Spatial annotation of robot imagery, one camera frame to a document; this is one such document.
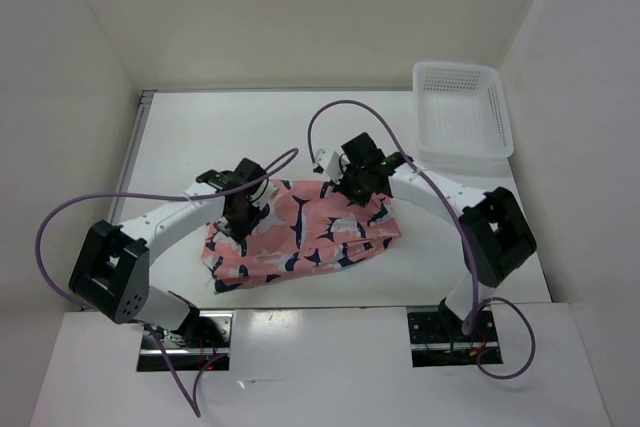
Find pink shark print shorts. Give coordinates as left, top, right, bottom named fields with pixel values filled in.
left=201, top=179, right=401, bottom=294

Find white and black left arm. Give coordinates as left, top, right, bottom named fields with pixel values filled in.
left=69, top=158, right=278, bottom=347

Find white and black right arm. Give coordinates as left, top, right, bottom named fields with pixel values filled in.
left=315, top=133, right=537, bottom=340

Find white plastic basket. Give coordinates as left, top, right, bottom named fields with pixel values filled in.
left=412, top=61, right=514, bottom=162

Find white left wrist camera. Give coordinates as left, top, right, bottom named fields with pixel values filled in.
left=249, top=179, right=278, bottom=211

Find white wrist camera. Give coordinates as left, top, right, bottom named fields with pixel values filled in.
left=312, top=149, right=344, bottom=185
left=249, top=179, right=278, bottom=211

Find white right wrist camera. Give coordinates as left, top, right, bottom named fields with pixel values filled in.
left=312, top=149, right=344, bottom=185

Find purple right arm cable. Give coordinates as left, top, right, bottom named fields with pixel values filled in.
left=306, top=99, right=537, bottom=379

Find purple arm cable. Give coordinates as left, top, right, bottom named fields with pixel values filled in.
left=37, top=147, right=301, bottom=419
left=306, top=99, right=537, bottom=379

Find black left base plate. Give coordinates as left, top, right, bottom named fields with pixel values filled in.
left=136, top=311, right=234, bottom=372

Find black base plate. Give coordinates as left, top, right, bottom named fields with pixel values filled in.
left=407, top=306, right=503, bottom=368
left=136, top=311, right=234, bottom=372

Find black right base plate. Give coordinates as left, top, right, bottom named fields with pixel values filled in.
left=407, top=306, right=503, bottom=368

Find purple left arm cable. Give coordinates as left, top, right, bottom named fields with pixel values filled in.
left=37, top=147, right=301, bottom=419

